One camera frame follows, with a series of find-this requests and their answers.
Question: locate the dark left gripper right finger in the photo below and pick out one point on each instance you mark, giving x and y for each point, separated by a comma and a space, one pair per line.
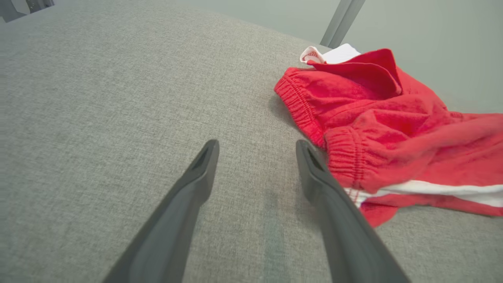
349, 243

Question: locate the grey fabric sofa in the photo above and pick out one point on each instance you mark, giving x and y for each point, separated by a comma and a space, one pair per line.
118, 98

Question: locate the red shorts white stripes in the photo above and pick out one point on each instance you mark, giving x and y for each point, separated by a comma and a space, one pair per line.
412, 129

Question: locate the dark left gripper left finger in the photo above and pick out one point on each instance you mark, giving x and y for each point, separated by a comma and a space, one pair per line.
169, 236

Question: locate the grey partition post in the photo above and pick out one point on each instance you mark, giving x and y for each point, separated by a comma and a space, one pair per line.
335, 23
346, 23

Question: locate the grey metal trolley frame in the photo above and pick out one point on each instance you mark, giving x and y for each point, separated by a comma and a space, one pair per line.
15, 10

